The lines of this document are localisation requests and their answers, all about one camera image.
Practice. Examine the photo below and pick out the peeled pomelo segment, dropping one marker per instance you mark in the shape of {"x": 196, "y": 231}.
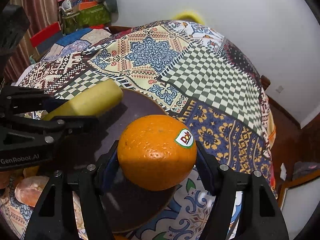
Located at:
{"x": 28, "y": 190}

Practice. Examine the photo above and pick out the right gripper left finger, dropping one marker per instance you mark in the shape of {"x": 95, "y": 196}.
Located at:
{"x": 53, "y": 216}

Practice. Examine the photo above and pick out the wall power socket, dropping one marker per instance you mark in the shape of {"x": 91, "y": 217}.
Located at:
{"x": 279, "y": 89}

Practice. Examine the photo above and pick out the large orange with sticker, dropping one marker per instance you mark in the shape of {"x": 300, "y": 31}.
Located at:
{"x": 156, "y": 152}

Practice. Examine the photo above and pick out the striped brown curtain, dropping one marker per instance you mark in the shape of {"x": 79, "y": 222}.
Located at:
{"x": 41, "y": 13}

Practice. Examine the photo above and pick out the sugarcane piece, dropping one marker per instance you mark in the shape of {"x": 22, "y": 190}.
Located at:
{"x": 93, "y": 101}

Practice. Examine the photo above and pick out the red box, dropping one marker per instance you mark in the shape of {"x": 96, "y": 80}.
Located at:
{"x": 45, "y": 33}

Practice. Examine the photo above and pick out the green storage box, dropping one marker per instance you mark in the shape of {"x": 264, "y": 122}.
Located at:
{"x": 93, "y": 16}

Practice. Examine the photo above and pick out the patchwork patterned tablecloth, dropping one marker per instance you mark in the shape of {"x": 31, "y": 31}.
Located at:
{"x": 195, "y": 75}

